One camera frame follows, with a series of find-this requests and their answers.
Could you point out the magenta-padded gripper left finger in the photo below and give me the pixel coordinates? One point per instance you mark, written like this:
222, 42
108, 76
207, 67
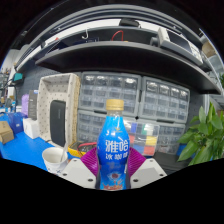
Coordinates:
78, 173

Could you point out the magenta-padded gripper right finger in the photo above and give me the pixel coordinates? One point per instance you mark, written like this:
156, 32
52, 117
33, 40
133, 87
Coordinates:
150, 171

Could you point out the blue drink bottle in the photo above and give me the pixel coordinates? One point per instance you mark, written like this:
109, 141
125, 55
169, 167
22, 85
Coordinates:
114, 150

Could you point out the plain black box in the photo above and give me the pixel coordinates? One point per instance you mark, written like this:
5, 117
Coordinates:
170, 161

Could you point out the clear box of coloured parts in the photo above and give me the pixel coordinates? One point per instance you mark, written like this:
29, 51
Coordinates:
143, 140

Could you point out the flat black device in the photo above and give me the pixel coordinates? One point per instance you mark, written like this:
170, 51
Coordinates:
57, 123

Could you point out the green potted plant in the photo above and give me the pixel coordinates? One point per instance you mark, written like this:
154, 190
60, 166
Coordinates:
203, 140

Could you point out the white box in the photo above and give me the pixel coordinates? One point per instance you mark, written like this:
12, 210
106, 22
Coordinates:
30, 128

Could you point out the dark blue box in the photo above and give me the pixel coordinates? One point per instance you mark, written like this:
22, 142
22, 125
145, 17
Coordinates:
16, 122

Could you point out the white dotted fabric tray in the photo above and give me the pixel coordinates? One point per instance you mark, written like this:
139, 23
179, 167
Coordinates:
45, 100

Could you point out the dark grey box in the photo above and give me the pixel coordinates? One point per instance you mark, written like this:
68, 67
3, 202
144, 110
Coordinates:
32, 105

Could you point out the brown cardboard box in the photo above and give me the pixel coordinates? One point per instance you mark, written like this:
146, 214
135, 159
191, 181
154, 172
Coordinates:
6, 131

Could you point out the purple bag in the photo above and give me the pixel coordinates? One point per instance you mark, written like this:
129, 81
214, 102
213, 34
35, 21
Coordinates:
25, 105

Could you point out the white metal rack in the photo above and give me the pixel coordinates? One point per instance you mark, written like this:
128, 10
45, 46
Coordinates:
216, 66

